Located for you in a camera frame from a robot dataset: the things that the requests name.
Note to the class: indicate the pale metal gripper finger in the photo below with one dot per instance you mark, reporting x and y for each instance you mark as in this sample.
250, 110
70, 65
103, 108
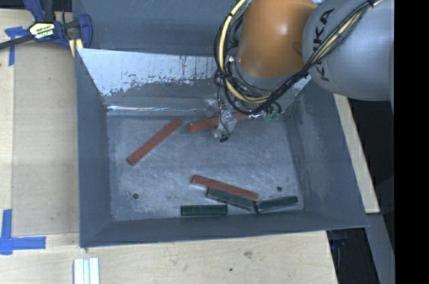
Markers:
230, 127
219, 132

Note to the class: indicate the red-brown flat block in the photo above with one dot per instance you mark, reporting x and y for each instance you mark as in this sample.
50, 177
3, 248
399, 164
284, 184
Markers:
201, 125
154, 142
224, 186

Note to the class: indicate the grey metal bin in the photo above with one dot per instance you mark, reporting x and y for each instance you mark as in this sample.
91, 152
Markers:
207, 168

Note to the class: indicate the dark green flat block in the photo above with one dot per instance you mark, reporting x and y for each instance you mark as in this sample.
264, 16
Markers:
229, 199
204, 210
276, 204

